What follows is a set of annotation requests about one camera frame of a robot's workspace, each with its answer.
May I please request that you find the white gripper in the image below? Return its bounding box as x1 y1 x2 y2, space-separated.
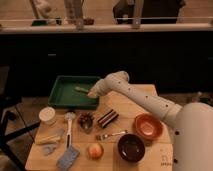
87 79 106 99

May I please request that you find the green pepper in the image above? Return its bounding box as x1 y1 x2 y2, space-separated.
75 86 89 93

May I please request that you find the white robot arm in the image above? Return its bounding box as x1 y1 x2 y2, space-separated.
88 71 213 171

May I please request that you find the green plastic tray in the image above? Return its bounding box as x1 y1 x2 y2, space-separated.
48 76 99 110

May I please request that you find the background green tray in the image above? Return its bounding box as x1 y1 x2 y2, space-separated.
31 19 63 27

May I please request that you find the dark pine cone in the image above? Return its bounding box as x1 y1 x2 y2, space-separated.
78 113 94 134

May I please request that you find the black red striped block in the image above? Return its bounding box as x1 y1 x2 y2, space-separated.
97 110 119 129

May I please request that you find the metal fork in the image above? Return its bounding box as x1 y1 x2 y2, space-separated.
95 130 128 141

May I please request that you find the orange round fruit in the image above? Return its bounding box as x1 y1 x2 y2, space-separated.
88 143 104 160

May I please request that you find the orange bowl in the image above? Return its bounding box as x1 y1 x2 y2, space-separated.
134 114 163 140

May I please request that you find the blue sponge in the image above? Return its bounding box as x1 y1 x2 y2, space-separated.
56 146 80 171

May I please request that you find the dark brown bowl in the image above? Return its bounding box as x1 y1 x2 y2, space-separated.
117 134 145 163

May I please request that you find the yellow banana piece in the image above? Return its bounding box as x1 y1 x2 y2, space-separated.
35 134 61 145

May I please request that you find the clear plastic bag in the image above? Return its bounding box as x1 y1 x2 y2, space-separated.
42 143 57 156

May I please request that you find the black chair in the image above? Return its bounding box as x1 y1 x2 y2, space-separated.
0 65 41 171

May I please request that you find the background dark machine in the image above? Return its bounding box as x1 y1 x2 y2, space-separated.
113 0 186 24

